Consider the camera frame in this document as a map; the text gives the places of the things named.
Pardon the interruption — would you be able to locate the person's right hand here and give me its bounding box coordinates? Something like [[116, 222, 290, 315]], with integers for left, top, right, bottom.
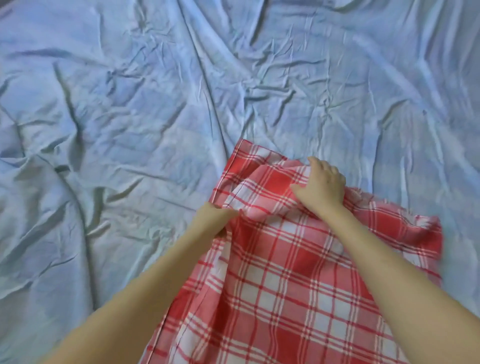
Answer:
[[290, 156, 348, 220]]

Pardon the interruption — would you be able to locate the person's left hand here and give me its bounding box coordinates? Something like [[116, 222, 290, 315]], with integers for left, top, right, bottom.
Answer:
[[192, 201, 240, 240]]

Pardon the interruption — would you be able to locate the red white plaid cloth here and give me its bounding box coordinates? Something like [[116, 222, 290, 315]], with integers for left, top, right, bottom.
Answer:
[[138, 138, 445, 364]]

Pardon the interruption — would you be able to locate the person's left forearm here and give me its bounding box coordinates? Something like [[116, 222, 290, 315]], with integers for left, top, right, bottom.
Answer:
[[37, 223, 226, 364]]

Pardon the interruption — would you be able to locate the person's right forearm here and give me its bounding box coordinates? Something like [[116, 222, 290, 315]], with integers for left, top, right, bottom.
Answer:
[[318, 204, 480, 364]]

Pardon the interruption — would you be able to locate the white bed sheet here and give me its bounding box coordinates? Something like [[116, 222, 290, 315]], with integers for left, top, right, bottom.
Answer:
[[0, 0, 480, 364]]

